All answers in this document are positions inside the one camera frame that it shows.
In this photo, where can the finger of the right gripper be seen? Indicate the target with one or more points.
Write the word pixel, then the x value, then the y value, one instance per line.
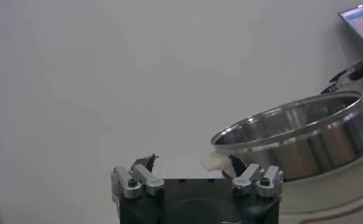
pixel 341 75
pixel 330 89

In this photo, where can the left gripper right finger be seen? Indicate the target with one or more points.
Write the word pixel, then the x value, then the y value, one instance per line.
pixel 250 178

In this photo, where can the white electric cooker base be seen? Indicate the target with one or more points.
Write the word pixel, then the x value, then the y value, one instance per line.
pixel 321 198

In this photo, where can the stainless steel steamer basket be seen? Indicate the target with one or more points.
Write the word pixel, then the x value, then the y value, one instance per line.
pixel 306 149

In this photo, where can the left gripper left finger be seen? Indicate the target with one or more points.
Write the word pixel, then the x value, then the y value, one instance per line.
pixel 137 179

